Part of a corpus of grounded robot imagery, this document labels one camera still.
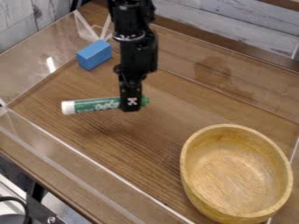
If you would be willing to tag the light wooden bowl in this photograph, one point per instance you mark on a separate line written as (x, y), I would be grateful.
(236, 176)

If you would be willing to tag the green and white marker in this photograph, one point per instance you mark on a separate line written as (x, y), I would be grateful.
(102, 104)

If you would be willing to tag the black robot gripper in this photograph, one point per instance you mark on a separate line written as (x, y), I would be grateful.
(132, 15)

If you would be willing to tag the blue foam block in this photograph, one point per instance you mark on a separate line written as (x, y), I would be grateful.
(94, 55)

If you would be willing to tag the clear acrylic corner bracket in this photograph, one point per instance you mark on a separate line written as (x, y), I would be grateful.
(94, 32)

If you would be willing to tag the clear acrylic tray wall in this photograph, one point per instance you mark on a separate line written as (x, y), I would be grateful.
(104, 197)

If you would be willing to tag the black metal table frame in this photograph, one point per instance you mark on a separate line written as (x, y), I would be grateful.
(38, 213)

